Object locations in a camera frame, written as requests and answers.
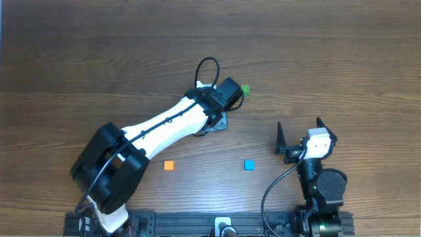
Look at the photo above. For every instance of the blue cube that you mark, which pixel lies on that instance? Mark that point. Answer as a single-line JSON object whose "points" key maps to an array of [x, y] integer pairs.
{"points": [[249, 165]]}

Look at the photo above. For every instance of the orange cube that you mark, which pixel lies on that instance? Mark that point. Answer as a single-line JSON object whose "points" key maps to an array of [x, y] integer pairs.
{"points": [[168, 165]]}

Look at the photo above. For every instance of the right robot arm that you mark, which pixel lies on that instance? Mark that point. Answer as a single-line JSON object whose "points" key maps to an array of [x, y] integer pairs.
{"points": [[324, 189]]}

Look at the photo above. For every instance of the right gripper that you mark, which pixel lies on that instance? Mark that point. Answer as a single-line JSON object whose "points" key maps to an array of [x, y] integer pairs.
{"points": [[292, 154]]}

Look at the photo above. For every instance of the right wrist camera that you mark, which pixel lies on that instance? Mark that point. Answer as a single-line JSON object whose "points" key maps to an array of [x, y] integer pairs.
{"points": [[317, 142]]}

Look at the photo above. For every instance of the mounting rail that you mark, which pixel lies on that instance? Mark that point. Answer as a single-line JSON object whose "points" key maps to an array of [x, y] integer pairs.
{"points": [[190, 224]]}

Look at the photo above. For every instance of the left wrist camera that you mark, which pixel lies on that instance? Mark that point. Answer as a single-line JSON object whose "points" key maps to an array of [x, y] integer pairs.
{"points": [[200, 84]]}

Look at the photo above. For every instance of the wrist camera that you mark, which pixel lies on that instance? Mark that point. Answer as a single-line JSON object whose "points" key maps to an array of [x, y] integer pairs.
{"points": [[200, 84], [317, 142]]}

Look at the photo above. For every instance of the green cube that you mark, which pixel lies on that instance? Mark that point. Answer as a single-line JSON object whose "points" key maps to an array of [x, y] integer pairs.
{"points": [[245, 89]]}

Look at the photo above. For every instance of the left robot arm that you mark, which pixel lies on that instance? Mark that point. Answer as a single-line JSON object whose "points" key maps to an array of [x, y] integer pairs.
{"points": [[171, 126]]}

